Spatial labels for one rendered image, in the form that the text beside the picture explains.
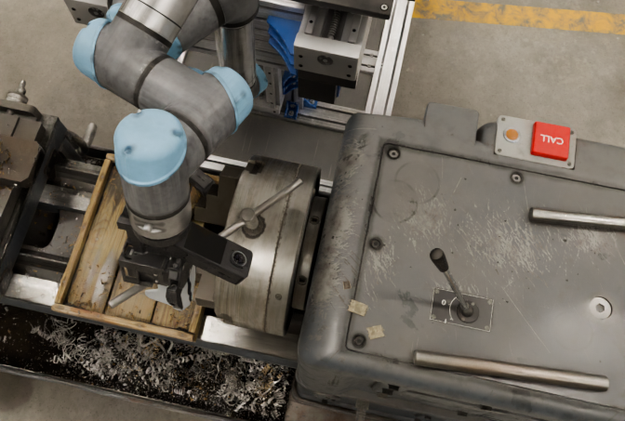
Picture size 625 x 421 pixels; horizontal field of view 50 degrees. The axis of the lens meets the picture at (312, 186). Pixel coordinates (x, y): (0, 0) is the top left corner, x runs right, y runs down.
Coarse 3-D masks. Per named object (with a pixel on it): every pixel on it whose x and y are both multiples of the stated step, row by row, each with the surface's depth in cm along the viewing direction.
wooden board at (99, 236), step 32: (96, 192) 146; (192, 192) 148; (96, 224) 145; (96, 256) 143; (64, 288) 138; (96, 288) 140; (128, 288) 140; (96, 320) 137; (128, 320) 136; (160, 320) 138; (192, 320) 136
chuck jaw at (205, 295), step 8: (200, 272) 118; (208, 272) 118; (200, 280) 118; (208, 280) 118; (200, 288) 117; (208, 288) 117; (200, 296) 116; (208, 296) 116; (200, 304) 119; (208, 304) 118; (232, 320) 118
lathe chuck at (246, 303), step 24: (264, 168) 116; (288, 168) 117; (240, 192) 111; (264, 192) 111; (264, 216) 109; (240, 240) 108; (264, 240) 108; (264, 264) 108; (216, 288) 110; (240, 288) 110; (264, 288) 109; (216, 312) 115; (240, 312) 113; (264, 312) 112
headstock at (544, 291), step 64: (384, 128) 114; (384, 192) 109; (448, 192) 109; (512, 192) 110; (576, 192) 110; (320, 256) 109; (384, 256) 105; (448, 256) 105; (512, 256) 106; (576, 256) 106; (320, 320) 102; (384, 320) 102; (448, 320) 102; (512, 320) 102; (576, 320) 102; (320, 384) 121; (384, 384) 110; (448, 384) 99; (512, 384) 98
